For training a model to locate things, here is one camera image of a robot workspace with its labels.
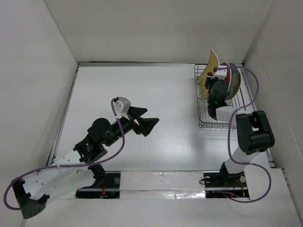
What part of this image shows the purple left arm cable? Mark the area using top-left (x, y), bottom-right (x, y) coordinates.
top-left (3, 99), bottom-right (126, 210)

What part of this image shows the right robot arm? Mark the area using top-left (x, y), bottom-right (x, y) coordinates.
top-left (205, 77), bottom-right (275, 188)

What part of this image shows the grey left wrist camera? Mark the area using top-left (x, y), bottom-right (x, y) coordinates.
top-left (114, 97), bottom-right (131, 115)

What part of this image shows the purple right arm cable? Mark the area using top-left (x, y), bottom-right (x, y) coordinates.
top-left (217, 66), bottom-right (272, 203)

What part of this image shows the black wire dish rack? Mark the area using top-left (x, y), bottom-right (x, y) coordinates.
top-left (194, 64), bottom-right (245, 130)

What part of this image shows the blue and white floral plate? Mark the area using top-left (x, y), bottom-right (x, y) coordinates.
top-left (227, 62), bottom-right (238, 100)

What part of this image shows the square yellow bamboo plate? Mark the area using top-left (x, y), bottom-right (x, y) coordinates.
top-left (198, 49), bottom-right (219, 98)

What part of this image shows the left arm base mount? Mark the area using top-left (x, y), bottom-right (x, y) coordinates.
top-left (75, 172), bottom-right (121, 199)

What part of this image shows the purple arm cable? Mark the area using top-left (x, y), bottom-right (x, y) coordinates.
top-left (3, 99), bottom-right (126, 210)
top-left (217, 66), bottom-right (272, 203)

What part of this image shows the red and teal floral plate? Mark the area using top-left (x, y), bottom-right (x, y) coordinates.
top-left (221, 62), bottom-right (231, 86)

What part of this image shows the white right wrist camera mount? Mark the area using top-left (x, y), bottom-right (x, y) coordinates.
top-left (211, 65), bottom-right (228, 80)

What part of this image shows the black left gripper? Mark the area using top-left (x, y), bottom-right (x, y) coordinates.
top-left (104, 106), bottom-right (158, 147)

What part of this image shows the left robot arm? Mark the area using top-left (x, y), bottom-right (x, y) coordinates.
top-left (12, 107), bottom-right (159, 219)

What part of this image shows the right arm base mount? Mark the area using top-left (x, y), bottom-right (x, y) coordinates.
top-left (199, 172), bottom-right (249, 199)

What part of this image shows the round yellow woven plate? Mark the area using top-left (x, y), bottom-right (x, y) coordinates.
top-left (234, 70), bottom-right (241, 95)

